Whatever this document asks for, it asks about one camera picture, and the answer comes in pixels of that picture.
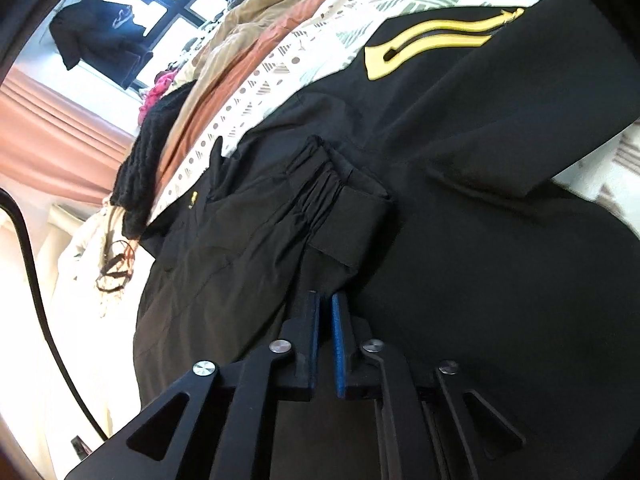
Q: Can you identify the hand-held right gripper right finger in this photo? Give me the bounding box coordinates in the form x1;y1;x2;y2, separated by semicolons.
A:
331;292;527;480

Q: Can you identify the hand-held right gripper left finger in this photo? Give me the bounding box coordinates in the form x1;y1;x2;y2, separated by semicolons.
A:
65;291;321;480

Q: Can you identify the black jacket with yellow emblem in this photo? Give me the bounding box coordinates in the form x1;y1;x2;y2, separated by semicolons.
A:
131;0;640;480

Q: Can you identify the black knit garment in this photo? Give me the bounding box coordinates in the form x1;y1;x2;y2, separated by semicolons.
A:
111;80;201;239

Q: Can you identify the white quilt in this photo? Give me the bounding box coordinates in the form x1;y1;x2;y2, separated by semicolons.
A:
47;199;162;436

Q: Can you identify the white green patterned blanket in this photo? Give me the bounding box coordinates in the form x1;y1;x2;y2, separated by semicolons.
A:
147;0;640;241

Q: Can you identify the pink garment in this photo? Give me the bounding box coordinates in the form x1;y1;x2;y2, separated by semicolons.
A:
134;71;177;123

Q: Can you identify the beige cloth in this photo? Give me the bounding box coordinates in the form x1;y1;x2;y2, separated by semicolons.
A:
170;0;301;126

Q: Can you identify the pink curtain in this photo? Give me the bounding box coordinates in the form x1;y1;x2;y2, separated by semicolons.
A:
0;72;139;211

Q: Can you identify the hanging black garment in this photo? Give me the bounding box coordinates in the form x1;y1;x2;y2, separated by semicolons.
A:
49;0;162;92

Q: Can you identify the brown cord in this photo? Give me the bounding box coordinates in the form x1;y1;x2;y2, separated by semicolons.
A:
96;239;137;294

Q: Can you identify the black cable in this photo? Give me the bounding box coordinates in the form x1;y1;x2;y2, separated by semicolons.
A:
0;187;109;441

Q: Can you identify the black window frame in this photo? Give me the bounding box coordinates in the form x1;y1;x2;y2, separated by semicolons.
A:
65;0;281;92

